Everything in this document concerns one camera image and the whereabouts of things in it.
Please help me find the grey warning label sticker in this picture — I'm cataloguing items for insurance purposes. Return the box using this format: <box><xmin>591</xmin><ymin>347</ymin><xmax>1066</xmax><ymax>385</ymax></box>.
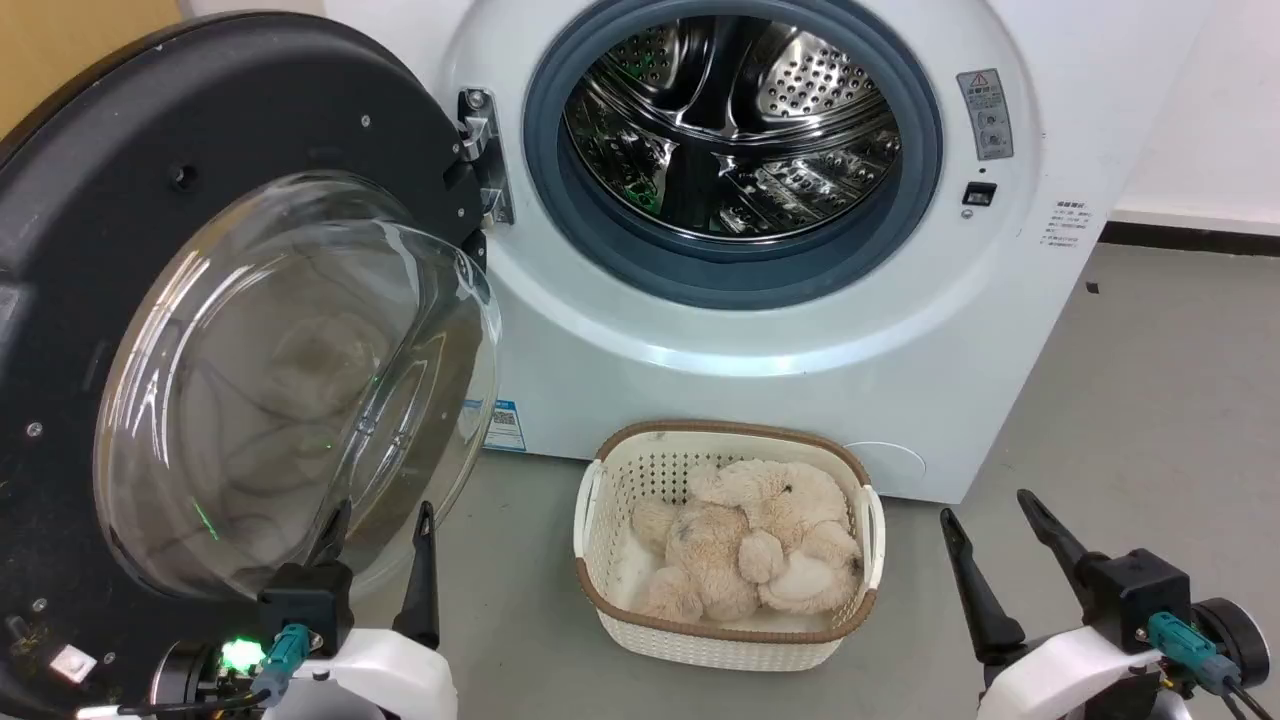
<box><xmin>956</xmin><ymin>68</ymin><xmax>1015</xmax><ymax>162</ymax></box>

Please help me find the black wall baseboard strip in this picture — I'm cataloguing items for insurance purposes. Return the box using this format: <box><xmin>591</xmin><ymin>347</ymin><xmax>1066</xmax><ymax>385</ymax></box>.
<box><xmin>1098</xmin><ymin>219</ymin><xmax>1280</xmax><ymax>260</ymax></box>

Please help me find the white text sticker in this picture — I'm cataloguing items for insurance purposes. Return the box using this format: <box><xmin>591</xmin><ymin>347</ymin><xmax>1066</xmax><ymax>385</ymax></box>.
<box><xmin>1039</xmin><ymin>199</ymin><xmax>1094</xmax><ymax>252</ymax></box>

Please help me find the left gripper teal plug cable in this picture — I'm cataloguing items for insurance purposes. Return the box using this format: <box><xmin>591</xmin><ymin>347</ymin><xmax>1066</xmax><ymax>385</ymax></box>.
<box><xmin>118</xmin><ymin>622</ymin><xmax>313</xmax><ymax>719</ymax></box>

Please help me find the white front-load washing machine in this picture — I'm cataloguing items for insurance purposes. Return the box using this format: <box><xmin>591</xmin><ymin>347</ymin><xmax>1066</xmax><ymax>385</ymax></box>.
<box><xmin>325</xmin><ymin>0</ymin><xmax>1216</xmax><ymax>506</ymax></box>

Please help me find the right gripper teal plug cable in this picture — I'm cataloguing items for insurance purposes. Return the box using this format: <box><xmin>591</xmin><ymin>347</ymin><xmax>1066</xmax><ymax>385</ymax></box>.
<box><xmin>1146</xmin><ymin>611</ymin><xmax>1280</xmax><ymax>720</ymax></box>

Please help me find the gripper teal plug cable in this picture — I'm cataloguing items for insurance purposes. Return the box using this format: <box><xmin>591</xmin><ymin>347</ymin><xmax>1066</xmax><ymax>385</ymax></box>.
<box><xmin>118</xmin><ymin>622</ymin><xmax>313</xmax><ymax>719</ymax></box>
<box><xmin>1146</xmin><ymin>611</ymin><xmax>1280</xmax><ymax>720</ymax></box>

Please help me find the blue QR code sticker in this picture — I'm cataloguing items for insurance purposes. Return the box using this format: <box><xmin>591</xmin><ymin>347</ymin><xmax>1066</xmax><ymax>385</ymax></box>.
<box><xmin>483</xmin><ymin>398</ymin><xmax>528</xmax><ymax>454</ymax></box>

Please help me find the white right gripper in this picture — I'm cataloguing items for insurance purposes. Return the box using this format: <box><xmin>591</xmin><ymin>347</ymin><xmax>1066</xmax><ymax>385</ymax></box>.
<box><xmin>938</xmin><ymin>488</ymin><xmax>1273</xmax><ymax>720</ymax></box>

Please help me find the cream laundry basket brown rim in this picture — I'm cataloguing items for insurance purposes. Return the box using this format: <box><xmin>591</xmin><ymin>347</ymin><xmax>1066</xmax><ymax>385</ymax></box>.
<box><xmin>572</xmin><ymin>419</ymin><xmax>888</xmax><ymax>673</ymax></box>

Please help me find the silver metal door hinge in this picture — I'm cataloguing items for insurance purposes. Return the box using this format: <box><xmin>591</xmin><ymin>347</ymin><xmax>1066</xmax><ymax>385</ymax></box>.
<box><xmin>457</xmin><ymin>87</ymin><xmax>516</xmax><ymax>227</ymax></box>

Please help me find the stainless steel washer drum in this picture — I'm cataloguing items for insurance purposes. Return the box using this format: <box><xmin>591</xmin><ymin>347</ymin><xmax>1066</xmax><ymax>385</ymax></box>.
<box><xmin>563</xmin><ymin>14</ymin><xmax>904</xmax><ymax>242</ymax></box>

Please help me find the black washer door with glass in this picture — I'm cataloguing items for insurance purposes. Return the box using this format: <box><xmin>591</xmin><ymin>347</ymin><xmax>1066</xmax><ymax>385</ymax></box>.
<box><xmin>0</xmin><ymin>12</ymin><xmax>502</xmax><ymax>720</ymax></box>

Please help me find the beige plush toy dog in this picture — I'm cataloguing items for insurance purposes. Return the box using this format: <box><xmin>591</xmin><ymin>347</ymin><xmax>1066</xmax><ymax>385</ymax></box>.
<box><xmin>629</xmin><ymin>458</ymin><xmax>866</xmax><ymax>624</ymax></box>

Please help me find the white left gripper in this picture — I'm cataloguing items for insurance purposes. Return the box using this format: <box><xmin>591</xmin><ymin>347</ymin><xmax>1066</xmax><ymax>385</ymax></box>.
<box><xmin>150</xmin><ymin>499</ymin><xmax>459</xmax><ymax>720</ymax></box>

